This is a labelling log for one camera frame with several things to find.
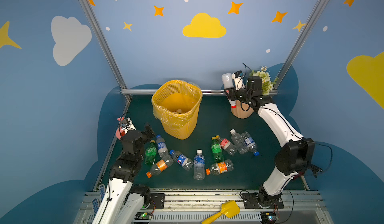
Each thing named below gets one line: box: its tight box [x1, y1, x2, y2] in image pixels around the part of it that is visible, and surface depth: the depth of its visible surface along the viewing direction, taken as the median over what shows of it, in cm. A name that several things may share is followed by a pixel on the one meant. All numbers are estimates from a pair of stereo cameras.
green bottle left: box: [144, 140, 157, 165], surface depth 90 cm
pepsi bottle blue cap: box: [169, 149, 194, 171], surface depth 86 cm
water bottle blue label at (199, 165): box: [193, 149, 206, 180], surface depth 84 cm
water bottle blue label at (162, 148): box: [156, 134, 169, 158], surface depth 90 cm
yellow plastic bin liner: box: [151, 80, 203, 128], surface depth 90 cm
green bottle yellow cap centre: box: [211, 135, 224, 164], surface depth 91 cm
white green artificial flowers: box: [250, 66, 279, 96], surface depth 95 cm
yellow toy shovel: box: [201, 200, 240, 224], surface depth 73 cm
